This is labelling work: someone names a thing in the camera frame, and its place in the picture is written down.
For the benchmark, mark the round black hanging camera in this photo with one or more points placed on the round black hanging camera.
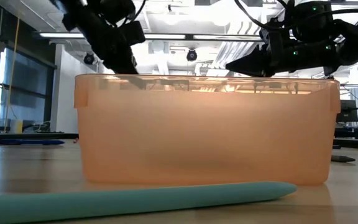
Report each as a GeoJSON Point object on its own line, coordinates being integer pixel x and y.
{"type": "Point", "coordinates": [89, 58]}
{"type": "Point", "coordinates": [191, 55]}

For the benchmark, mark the black computer monitor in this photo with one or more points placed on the black computer monitor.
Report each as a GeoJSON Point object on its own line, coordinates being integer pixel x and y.
{"type": "Point", "coordinates": [346, 110]}

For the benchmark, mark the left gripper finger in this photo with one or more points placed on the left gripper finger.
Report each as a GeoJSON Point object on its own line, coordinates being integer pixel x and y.
{"type": "Point", "coordinates": [126, 67]}

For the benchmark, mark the yellow plastic container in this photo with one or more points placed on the yellow plastic container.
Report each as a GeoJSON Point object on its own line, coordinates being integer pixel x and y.
{"type": "Point", "coordinates": [16, 126]}

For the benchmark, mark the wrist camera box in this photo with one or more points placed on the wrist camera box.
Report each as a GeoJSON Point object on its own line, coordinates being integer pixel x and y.
{"type": "Point", "coordinates": [275, 31]}
{"type": "Point", "coordinates": [134, 32]}

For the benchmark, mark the dark grey pencil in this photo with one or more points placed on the dark grey pencil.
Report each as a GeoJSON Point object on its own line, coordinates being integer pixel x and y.
{"type": "Point", "coordinates": [342, 158]}

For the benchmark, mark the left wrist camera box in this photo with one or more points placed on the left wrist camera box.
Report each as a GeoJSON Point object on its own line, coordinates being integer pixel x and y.
{"type": "Point", "coordinates": [134, 32]}

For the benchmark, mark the blue pen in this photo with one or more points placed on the blue pen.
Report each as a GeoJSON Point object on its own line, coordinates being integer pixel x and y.
{"type": "Point", "coordinates": [30, 142]}

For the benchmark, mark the orange translucent plastic bin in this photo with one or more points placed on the orange translucent plastic bin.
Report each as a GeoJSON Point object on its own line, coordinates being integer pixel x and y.
{"type": "Point", "coordinates": [204, 133]}

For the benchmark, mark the teal pencil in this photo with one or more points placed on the teal pencil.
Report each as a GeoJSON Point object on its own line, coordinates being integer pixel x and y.
{"type": "Point", "coordinates": [120, 200]}

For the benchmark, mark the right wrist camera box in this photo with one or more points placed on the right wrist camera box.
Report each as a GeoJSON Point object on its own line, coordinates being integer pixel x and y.
{"type": "Point", "coordinates": [275, 31]}

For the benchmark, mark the black aluminium table frame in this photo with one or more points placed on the black aluminium table frame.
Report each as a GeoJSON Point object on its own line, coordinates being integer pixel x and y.
{"type": "Point", "coordinates": [36, 136]}

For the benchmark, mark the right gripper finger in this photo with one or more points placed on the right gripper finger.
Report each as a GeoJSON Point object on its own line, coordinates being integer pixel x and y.
{"type": "Point", "coordinates": [256, 63]}

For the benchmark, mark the long linear ceiling light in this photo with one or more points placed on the long linear ceiling light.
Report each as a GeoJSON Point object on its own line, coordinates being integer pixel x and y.
{"type": "Point", "coordinates": [166, 36]}

